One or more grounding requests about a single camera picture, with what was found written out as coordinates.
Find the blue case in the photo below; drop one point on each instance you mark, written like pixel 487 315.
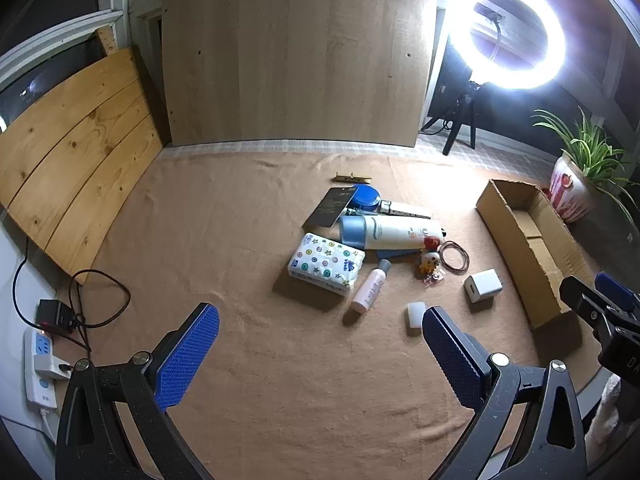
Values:
pixel 395 255

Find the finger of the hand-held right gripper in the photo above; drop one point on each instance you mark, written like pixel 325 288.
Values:
pixel 617 292
pixel 582 300

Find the person's right forearm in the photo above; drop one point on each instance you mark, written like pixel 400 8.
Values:
pixel 607 410

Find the blue round tin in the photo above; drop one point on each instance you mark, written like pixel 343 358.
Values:
pixel 367 196

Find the white lotion bottle blue cap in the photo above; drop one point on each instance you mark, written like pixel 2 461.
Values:
pixel 395 232

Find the cardboard box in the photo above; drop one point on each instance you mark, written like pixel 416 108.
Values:
pixel 530 240

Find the white charger cube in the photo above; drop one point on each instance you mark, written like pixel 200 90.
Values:
pixel 482 286

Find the dotted tissue pack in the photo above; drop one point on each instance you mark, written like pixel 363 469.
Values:
pixel 325 262

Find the white plug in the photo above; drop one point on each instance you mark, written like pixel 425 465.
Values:
pixel 59 365

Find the red toy ball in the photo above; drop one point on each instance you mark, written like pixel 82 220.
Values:
pixel 431 244

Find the silver pen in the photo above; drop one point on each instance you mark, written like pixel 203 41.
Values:
pixel 405 208

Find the potted spider plant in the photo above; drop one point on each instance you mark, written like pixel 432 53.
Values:
pixel 570 190

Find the yellow toy figure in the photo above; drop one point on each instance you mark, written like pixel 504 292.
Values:
pixel 430 261

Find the small pink trinket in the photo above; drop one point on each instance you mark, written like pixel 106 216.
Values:
pixel 434 278

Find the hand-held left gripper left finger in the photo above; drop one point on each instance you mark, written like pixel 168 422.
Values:
pixel 192 350

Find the small white block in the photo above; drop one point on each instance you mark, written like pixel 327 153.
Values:
pixel 416 319

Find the brass clip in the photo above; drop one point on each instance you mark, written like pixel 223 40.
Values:
pixel 354 177

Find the white power strip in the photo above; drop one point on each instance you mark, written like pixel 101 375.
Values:
pixel 42 360

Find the large light wood board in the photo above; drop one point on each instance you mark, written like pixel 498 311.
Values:
pixel 300 55

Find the white window frame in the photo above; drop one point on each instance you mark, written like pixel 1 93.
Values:
pixel 50 35

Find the wooden stick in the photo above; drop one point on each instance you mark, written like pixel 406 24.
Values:
pixel 107 40

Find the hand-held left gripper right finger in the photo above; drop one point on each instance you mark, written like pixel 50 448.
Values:
pixel 450 360

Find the black power adapter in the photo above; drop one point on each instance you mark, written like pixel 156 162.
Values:
pixel 54 316

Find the small pink bottle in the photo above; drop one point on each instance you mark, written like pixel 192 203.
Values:
pixel 370 287

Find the pine wood panel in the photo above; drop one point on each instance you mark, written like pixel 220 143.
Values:
pixel 75 150

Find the maroon rubber band loop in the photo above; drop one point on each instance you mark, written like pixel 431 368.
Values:
pixel 442 255

